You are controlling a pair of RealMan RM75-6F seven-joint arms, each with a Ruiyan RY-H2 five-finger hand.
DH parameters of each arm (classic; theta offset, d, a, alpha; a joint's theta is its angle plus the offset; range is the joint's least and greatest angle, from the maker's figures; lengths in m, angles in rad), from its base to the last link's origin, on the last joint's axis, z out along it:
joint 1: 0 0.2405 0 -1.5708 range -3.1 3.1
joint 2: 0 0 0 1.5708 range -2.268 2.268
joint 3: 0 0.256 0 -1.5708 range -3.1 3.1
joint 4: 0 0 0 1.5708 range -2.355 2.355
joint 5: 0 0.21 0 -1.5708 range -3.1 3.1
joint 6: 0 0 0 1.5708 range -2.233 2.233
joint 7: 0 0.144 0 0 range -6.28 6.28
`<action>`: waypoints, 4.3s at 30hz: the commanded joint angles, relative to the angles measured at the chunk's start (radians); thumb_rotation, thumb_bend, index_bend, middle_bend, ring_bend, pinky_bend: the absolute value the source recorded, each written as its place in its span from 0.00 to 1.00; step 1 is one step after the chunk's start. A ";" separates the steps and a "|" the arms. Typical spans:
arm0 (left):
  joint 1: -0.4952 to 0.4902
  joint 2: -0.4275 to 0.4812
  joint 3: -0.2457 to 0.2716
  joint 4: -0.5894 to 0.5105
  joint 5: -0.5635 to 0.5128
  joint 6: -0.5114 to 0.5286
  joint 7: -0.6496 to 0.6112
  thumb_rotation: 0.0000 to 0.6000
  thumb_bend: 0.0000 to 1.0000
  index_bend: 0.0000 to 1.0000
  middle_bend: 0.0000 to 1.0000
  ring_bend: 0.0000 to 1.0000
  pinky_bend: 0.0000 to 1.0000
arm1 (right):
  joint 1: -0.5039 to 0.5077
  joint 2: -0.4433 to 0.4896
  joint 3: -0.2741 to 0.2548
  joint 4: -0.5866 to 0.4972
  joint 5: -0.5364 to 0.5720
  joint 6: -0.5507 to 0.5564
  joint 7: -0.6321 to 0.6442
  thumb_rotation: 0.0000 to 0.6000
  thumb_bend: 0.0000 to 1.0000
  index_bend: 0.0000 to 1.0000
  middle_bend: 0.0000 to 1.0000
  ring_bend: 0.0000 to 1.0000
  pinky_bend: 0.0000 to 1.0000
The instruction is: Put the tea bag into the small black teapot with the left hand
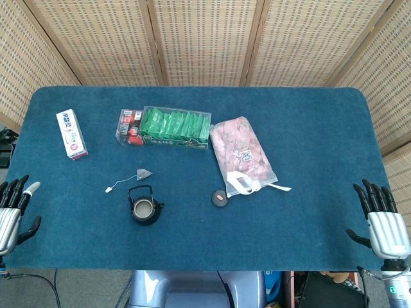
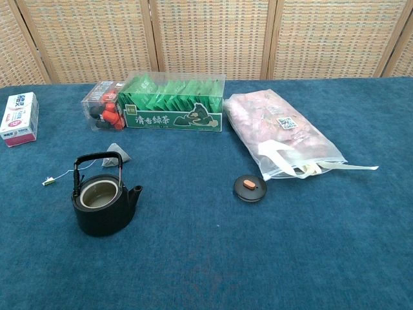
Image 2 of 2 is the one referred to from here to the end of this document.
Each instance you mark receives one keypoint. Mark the clear box green tea sachets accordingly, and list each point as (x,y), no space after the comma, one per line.
(171,121)

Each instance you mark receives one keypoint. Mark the clear box red black capsules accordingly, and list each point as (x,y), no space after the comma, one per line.
(108,116)

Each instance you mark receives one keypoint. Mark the white pink carton box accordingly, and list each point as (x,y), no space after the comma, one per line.
(17,119)

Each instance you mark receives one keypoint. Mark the frosted zip bag pink packets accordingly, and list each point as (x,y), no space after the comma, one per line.
(274,129)

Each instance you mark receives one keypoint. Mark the blue table cloth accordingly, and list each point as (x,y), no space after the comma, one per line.
(206,258)

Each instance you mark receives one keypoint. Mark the woven wooden folding screen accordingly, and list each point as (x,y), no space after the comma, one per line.
(209,32)

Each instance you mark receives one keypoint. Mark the black teapot lid orange knob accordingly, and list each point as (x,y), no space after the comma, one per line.
(245,193)

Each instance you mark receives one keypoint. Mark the small black teapot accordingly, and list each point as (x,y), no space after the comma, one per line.
(103,219)

